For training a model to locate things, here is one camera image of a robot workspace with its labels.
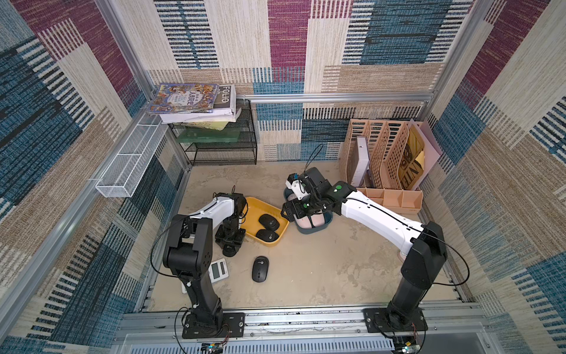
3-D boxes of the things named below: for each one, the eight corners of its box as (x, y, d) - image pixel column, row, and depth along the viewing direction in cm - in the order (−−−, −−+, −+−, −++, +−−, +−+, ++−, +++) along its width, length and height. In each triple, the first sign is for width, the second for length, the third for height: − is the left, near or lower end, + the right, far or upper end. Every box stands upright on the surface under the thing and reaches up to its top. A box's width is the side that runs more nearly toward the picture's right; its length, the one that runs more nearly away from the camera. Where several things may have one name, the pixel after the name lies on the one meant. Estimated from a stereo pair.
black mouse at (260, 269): (252, 282, 84) (251, 280, 82) (254, 258, 89) (253, 256, 88) (268, 282, 84) (267, 280, 82) (269, 258, 89) (269, 256, 88)
